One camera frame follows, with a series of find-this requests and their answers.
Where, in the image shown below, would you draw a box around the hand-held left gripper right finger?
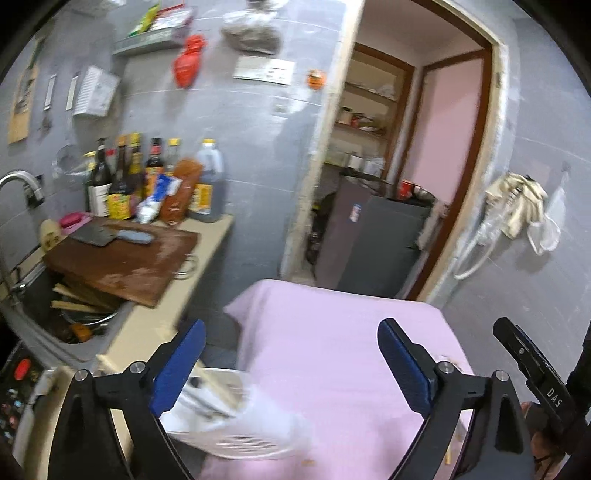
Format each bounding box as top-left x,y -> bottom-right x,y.
377,318 -> 539,480

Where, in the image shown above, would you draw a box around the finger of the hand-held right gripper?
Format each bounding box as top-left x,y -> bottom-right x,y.
493,318 -> 546,386

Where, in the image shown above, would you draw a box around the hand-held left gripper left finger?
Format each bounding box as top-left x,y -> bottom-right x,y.
46,318 -> 207,480

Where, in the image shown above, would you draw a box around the white utensil holder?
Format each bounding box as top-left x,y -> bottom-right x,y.
161,367 -> 315,462

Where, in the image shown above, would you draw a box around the person's right hand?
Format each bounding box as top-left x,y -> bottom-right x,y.
521,401 -> 566,480

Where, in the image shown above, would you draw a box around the pink tablecloth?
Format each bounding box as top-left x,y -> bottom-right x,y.
198,279 -> 476,480

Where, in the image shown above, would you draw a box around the metal pot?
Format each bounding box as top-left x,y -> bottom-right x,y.
58,307 -> 123,344

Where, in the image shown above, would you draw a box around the brown wooden cutting board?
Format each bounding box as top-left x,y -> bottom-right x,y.
44,219 -> 201,308

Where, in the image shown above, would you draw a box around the clear plastic bag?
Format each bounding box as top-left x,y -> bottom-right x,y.
526,187 -> 566,256

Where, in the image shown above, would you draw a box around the wooden boards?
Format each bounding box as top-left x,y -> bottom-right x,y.
51,277 -> 123,315

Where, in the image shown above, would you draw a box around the grey fridge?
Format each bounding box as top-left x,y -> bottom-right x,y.
316,175 -> 435,301

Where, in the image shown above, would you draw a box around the hanging white cloth bags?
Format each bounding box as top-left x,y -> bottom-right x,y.
485,172 -> 549,240

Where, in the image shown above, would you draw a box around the black stove panel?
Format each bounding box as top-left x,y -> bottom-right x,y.
0,342 -> 47,462

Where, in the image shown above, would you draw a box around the metal sink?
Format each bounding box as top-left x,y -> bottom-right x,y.
0,268 -> 134,361

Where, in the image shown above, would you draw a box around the white blue packet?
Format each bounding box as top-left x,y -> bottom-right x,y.
136,174 -> 183,223

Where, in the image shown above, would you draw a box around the orange brown packet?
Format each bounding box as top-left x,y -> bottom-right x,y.
159,158 -> 204,224

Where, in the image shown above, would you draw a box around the dark bottle yellow label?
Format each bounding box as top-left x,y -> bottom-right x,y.
107,136 -> 139,220

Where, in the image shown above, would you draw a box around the pink sponge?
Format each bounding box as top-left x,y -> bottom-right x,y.
60,211 -> 95,228

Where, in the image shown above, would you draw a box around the large dark oil jug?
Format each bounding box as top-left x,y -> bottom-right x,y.
189,138 -> 225,223

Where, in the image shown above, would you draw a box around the yellow round scrubber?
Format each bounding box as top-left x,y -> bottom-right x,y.
41,218 -> 63,250

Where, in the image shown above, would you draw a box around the dark bottle white label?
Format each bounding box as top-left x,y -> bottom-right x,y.
85,138 -> 112,217

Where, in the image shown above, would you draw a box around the dark bottle red label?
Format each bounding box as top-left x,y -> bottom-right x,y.
144,137 -> 166,199

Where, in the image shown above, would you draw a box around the clear bottle yellow cap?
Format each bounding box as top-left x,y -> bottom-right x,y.
165,138 -> 182,176

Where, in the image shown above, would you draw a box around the slim yellow sauce bottle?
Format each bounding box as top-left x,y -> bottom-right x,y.
127,133 -> 145,185

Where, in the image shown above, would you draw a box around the hanging metal strainer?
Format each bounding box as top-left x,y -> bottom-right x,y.
53,76 -> 88,178

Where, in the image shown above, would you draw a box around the metal faucet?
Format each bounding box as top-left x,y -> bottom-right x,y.
0,171 -> 44,208

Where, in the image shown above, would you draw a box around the wooden storage shelf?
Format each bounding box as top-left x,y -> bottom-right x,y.
323,44 -> 414,171

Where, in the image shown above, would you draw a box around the red plastic bag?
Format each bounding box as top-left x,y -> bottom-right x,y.
173,34 -> 207,88

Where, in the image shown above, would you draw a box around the hanging light wooden board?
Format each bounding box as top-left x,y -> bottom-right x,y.
8,37 -> 40,145

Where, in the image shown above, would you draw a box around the clear bag of dried goods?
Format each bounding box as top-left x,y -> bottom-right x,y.
221,0 -> 282,54

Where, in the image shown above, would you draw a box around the red white packets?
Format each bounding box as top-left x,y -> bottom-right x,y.
152,7 -> 192,31

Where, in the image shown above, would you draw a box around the yellow green packet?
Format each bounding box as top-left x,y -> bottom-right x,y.
129,4 -> 160,35

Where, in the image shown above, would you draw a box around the white hose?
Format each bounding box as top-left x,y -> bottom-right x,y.
452,203 -> 506,280

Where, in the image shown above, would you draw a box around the cleaver with grey handle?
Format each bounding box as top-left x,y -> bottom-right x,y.
69,222 -> 155,247

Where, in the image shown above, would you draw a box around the brown door frame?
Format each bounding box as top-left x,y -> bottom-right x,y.
385,41 -> 492,301

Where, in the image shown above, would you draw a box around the white wall box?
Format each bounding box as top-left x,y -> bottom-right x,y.
73,65 -> 121,116

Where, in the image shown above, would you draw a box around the white wall socket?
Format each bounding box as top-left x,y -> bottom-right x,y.
233,56 -> 295,86

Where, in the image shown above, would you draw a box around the metal wall shelf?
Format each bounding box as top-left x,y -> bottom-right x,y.
112,25 -> 192,57

